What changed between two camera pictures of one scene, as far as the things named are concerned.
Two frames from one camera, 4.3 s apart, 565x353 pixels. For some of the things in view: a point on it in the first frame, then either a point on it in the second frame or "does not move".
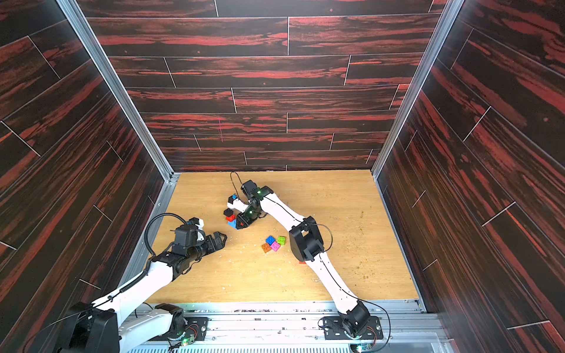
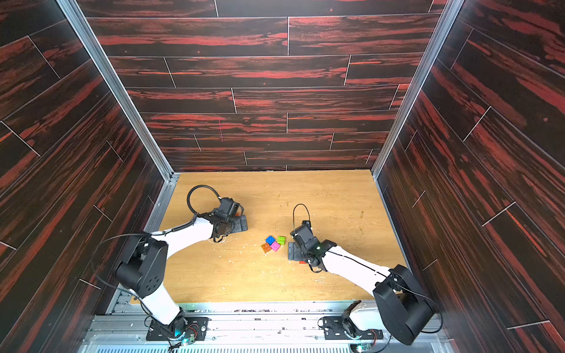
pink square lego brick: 275,246 does not move
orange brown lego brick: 266,247 does not move
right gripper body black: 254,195 → 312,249
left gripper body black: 196,253 → 229,225
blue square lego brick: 270,240 does not move
